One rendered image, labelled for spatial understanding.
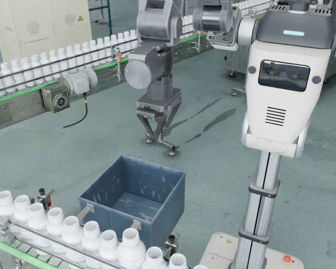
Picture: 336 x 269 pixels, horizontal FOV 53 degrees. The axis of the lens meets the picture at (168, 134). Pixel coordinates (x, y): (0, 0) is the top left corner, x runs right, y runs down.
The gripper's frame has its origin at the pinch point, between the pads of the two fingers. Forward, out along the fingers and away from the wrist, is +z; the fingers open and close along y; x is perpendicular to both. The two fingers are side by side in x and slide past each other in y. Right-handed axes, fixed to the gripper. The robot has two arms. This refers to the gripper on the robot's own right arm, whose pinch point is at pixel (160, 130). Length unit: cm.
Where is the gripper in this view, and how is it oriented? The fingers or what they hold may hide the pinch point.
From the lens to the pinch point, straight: 80.1
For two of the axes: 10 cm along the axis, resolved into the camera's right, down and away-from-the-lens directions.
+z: 0.0, 8.6, 5.1
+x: 9.1, 2.2, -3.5
